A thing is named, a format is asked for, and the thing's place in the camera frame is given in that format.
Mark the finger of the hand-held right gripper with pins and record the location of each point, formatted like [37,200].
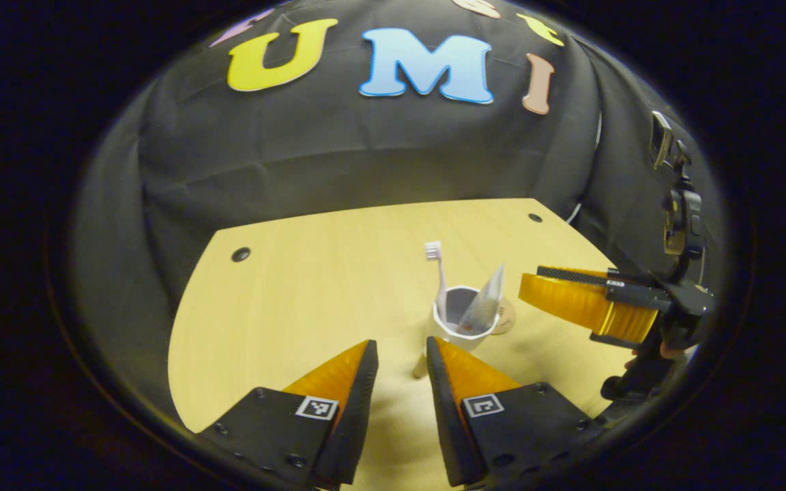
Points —
[584,307]
[584,275]

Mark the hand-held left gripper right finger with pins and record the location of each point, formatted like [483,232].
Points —
[447,416]

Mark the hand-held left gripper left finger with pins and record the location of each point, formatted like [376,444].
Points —
[348,416]

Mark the round cork coaster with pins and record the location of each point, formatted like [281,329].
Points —
[504,320]

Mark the white toothpaste tube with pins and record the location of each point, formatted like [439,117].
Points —
[485,307]

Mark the white toothbrush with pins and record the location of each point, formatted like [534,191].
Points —
[441,279]

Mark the wooden desktop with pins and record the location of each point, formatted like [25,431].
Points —
[311,293]

